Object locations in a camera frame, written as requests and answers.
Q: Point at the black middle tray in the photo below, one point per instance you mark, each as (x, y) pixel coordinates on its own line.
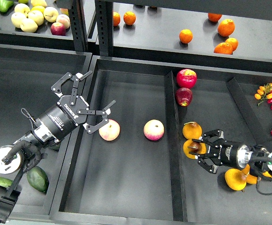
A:
(127, 181)

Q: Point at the pink apple left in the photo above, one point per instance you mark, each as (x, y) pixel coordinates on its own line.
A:
(110, 131)

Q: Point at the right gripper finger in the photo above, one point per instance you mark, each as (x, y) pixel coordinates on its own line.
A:
(212, 138)
(202, 161)

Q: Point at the dark red apple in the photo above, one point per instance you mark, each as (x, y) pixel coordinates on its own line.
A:
(183, 96)

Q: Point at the orange far left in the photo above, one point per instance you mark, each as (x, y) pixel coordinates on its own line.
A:
(116, 19)

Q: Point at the yellow pear upper right compartment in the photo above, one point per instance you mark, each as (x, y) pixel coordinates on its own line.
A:
(192, 130)

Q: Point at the bright red apple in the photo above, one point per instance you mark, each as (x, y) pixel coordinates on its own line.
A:
(186, 78)

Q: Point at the black shelf post right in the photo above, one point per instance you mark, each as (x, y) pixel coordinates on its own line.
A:
(104, 21)

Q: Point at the pale yellow pear left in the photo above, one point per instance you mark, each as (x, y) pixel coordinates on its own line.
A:
(17, 18)

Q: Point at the dark green avocado bottom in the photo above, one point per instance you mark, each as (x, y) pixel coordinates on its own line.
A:
(38, 179)

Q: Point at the pink apple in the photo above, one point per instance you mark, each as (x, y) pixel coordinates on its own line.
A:
(153, 130)
(110, 131)

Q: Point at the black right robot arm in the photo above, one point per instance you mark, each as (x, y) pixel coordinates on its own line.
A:
(260, 161)

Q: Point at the black left tray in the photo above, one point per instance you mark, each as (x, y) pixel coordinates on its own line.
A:
(26, 77)

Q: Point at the black tray divider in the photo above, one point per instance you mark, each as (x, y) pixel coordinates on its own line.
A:
(176, 172)

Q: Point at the orange right small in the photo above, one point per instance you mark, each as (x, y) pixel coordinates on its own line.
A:
(233, 42)

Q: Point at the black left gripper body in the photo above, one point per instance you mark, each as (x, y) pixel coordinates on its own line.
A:
(62, 118)

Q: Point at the orange front right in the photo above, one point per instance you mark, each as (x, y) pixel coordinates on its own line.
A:
(223, 48)

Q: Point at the black tray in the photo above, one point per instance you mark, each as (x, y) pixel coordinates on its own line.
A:
(26, 77)
(127, 181)

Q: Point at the pink apple right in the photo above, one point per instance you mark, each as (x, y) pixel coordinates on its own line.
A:
(153, 130)

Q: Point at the red apple on shelf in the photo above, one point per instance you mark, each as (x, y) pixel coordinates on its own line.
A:
(58, 29)

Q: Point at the cherry tomato bunch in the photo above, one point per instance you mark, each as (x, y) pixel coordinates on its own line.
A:
(264, 94)

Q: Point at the peach on shelf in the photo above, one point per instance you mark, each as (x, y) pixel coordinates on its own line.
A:
(64, 19)

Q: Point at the pale yellow pear middle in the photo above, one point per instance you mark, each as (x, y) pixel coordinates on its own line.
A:
(37, 16)

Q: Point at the yellow lemon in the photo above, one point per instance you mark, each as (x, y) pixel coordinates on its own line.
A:
(38, 8)

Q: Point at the orange middle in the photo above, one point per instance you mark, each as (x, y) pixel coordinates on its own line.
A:
(185, 36)

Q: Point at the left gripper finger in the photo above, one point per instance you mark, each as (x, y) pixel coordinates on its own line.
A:
(103, 113)
(76, 79)

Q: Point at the black shelf post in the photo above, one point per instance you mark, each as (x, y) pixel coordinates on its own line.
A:
(104, 21)
(78, 26)

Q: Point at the black shelf post left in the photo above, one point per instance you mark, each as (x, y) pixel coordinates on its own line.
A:
(78, 26)

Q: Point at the yellow pear under gripper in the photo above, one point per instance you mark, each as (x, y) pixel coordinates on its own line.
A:
(235, 179)

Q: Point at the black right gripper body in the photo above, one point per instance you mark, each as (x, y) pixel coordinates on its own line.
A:
(228, 153)

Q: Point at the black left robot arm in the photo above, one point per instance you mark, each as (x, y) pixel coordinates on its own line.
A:
(25, 153)

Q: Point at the pale yellow pear front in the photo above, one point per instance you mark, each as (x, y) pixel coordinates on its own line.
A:
(28, 25)

